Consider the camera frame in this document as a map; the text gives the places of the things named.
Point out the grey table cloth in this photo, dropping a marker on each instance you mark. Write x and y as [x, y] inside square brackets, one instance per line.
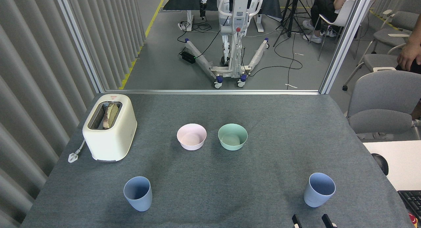
[279, 139]

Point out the person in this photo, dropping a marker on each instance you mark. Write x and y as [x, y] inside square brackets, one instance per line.
[324, 8]
[409, 54]

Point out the white chair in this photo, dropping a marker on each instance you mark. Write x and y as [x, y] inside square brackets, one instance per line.
[343, 16]

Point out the toasted bread slice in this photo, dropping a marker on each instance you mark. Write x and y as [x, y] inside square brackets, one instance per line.
[111, 115]

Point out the black tripod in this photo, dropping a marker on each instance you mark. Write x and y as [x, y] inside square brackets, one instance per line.
[291, 11]

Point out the blue plastic cup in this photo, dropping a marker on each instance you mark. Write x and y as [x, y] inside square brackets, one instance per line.
[138, 201]
[314, 198]

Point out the green bowl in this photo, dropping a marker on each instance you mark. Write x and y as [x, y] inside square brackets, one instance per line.
[232, 139]

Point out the black hanging robot arm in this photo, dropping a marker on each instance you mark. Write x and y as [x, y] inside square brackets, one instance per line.
[203, 4]

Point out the silver frame post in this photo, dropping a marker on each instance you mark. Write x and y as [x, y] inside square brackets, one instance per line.
[80, 44]
[345, 44]

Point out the cream white toaster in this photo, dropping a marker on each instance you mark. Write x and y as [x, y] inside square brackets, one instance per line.
[111, 142]

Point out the grey office chair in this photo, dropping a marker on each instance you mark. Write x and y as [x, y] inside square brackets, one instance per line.
[381, 96]
[403, 20]
[378, 61]

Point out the black computer mouse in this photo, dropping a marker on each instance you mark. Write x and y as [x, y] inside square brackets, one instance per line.
[381, 164]

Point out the black keyboard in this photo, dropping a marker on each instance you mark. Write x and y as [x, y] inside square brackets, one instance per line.
[411, 201]

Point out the pink bowl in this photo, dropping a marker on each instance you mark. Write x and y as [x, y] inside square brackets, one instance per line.
[191, 137]

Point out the white stand on wheels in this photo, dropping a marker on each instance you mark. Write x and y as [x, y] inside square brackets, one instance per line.
[238, 14]

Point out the red yellow object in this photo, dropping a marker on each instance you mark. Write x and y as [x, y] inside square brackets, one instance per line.
[415, 220]

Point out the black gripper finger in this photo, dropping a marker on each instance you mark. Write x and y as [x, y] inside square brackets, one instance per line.
[327, 220]
[296, 219]

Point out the black power box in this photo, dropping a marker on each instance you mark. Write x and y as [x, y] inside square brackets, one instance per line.
[187, 56]

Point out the silver frame rail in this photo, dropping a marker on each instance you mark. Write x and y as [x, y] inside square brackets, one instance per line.
[210, 92]

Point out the white power strip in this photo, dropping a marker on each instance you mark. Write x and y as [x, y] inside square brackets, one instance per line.
[182, 26]

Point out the white desk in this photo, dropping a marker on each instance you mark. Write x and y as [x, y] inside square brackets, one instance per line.
[401, 159]

